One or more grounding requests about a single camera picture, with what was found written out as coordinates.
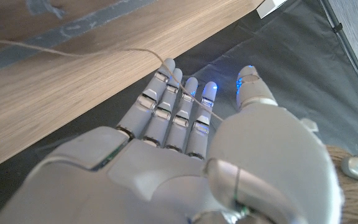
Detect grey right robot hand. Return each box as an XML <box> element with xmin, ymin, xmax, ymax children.
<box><xmin>0</xmin><ymin>58</ymin><xmax>344</xmax><ymax>224</ymax></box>

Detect black backdrop stand pole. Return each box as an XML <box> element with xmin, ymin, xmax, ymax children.
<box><xmin>319</xmin><ymin>0</ymin><xmax>358</xmax><ymax>114</ymax></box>

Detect white power strip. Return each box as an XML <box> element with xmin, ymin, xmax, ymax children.
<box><xmin>255</xmin><ymin>0</ymin><xmax>287</xmax><ymax>19</ymax></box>

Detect black backdrop curtain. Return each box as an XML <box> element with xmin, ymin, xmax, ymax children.
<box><xmin>0</xmin><ymin>0</ymin><xmax>358</xmax><ymax>223</ymax></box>

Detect jute twine strand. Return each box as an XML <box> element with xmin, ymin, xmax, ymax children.
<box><xmin>0</xmin><ymin>37</ymin><xmax>225</xmax><ymax>123</ymax></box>

